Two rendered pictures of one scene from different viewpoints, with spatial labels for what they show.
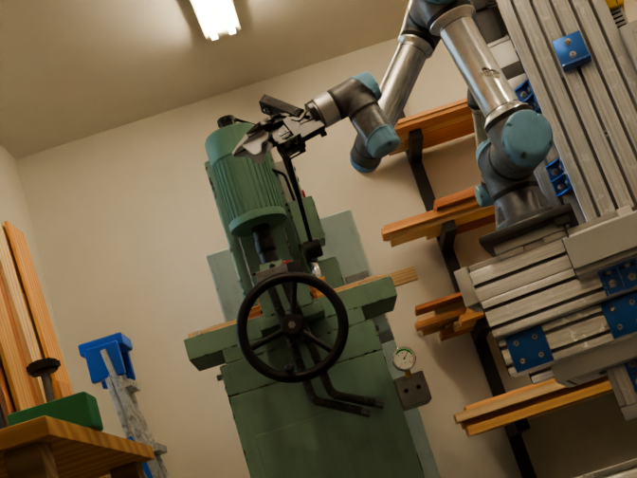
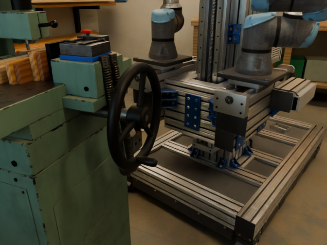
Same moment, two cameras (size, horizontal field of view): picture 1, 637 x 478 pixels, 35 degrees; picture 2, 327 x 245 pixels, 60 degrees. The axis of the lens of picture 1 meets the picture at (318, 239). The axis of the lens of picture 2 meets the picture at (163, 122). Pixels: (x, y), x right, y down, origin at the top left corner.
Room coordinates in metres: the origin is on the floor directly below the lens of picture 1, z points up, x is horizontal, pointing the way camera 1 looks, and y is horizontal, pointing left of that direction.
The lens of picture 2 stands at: (2.18, 0.74, 1.11)
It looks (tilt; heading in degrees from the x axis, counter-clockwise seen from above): 24 degrees down; 295
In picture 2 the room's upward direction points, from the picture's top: straight up
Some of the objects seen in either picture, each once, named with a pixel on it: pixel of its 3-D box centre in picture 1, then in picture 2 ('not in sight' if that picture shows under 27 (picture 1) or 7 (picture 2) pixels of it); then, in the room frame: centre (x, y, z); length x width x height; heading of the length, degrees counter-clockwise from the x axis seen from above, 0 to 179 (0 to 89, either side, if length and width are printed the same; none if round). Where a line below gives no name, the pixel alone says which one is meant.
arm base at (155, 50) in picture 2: not in sight; (162, 47); (2.82, -0.61, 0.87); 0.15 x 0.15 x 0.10
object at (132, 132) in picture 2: (412, 391); (125, 138); (2.76, -0.11, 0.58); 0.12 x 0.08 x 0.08; 4
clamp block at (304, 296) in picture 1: (285, 300); (89, 73); (2.69, 0.14, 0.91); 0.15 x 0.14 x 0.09; 94
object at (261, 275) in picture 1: (280, 274); (88, 45); (2.69, 0.13, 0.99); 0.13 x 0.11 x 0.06; 94
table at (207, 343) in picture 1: (291, 321); (66, 85); (2.78, 0.14, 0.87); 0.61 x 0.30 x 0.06; 94
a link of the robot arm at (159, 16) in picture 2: not in sight; (163, 23); (2.82, -0.61, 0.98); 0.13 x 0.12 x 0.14; 96
